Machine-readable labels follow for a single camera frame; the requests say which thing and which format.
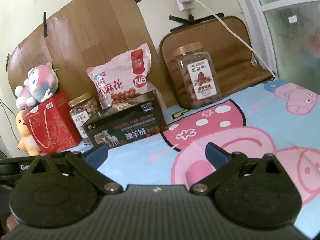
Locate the person's left hand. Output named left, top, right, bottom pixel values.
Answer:
left=6, top=215, right=18, bottom=232

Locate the yellow duck plush toy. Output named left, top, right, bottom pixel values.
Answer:
left=16, top=110, right=41, bottom=156

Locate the peanut jar gold lid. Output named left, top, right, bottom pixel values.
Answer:
left=68, top=93, right=99, bottom=142

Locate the red gift box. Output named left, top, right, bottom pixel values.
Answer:
left=23, top=92, right=82, bottom=153

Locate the black sheep print box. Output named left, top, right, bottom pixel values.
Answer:
left=83, top=90, right=168, bottom=149

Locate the Peppa Pig bed sheet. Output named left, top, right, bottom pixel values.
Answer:
left=60, top=77, right=320, bottom=240

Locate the pink fried dough snack bag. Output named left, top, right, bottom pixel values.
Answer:
left=86, top=43, right=153, bottom=109

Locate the pink blue plush toy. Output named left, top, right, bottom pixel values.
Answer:
left=15, top=62, right=59, bottom=112

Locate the brown cardboard sheet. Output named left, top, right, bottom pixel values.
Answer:
left=8, top=0, right=176, bottom=107

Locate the white window frame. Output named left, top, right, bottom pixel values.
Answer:
left=238, top=0, right=319, bottom=83

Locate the white power cable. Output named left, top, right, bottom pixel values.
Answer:
left=173, top=0, right=276, bottom=78

